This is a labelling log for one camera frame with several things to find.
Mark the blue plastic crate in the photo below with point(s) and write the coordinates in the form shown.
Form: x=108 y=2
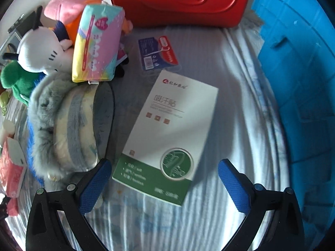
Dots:
x=301 y=70

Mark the green plush toy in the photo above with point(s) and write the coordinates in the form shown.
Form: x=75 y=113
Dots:
x=18 y=83

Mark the small metal item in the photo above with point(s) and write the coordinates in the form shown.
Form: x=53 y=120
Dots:
x=15 y=23

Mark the blue striped cloth desktop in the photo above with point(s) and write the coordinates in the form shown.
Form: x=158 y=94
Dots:
x=235 y=109

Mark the blue red card packet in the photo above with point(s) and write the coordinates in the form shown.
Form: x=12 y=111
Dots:
x=157 y=52

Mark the pastel tissue packet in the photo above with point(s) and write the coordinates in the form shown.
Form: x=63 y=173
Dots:
x=96 y=44

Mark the plastic-wrapped pale pack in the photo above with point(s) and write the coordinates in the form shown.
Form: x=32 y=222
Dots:
x=78 y=136

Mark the white round-headed plush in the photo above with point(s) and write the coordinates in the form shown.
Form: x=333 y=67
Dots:
x=39 y=49

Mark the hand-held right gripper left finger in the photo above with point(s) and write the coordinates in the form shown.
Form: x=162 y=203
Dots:
x=94 y=185

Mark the red hard-shell suitcase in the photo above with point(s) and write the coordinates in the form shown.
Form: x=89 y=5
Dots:
x=183 y=7

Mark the white green box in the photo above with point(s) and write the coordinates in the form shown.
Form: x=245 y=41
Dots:
x=170 y=125

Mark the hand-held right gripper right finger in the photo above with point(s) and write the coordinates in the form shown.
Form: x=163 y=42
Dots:
x=235 y=188

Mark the grey furry plush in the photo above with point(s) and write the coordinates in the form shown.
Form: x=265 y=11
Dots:
x=44 y=125

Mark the pink pig plush orange dress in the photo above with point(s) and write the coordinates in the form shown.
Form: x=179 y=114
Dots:
x=70 y=2

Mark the pink tissue packet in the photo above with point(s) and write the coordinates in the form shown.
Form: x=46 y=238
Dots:
x=13 y=180

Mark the black gift box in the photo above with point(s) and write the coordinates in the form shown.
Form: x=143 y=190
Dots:
x=27 y=21

